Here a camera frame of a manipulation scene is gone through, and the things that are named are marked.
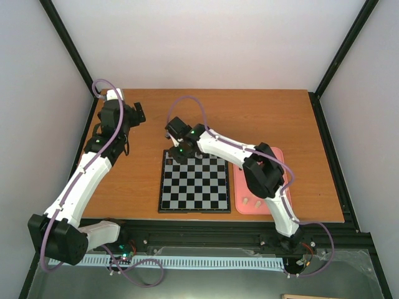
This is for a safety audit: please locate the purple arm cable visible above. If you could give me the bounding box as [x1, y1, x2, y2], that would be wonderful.
[39, 78, 165, 287]
[166, 95, 335, 278]

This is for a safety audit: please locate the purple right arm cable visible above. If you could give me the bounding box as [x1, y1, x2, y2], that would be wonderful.
[166, 95, 335, 278]

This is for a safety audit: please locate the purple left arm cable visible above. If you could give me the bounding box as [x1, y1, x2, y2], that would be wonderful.
[39, 78, 165, 287]

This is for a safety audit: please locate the small circuit board with led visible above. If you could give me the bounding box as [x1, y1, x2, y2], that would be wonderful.
[120, 251, 134, 261]

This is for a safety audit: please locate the pink plastic tray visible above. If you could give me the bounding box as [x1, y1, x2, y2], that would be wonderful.
[233, 147, 292, 215]

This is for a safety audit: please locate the black aluminium frame rail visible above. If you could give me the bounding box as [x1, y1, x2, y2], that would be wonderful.
[40, 219, 373, 259]

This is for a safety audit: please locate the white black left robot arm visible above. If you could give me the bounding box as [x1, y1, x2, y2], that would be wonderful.
[27, 88, 146, 267]

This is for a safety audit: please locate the black grey chessboard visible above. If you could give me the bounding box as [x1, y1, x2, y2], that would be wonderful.
[158, 150, 231, 214]

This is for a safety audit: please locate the light blue slotted cable duct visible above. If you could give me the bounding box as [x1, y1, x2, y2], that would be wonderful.
[46, 253, 285, 272]

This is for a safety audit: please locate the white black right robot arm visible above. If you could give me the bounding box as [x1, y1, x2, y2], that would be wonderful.
[165, 116, 302, 253]

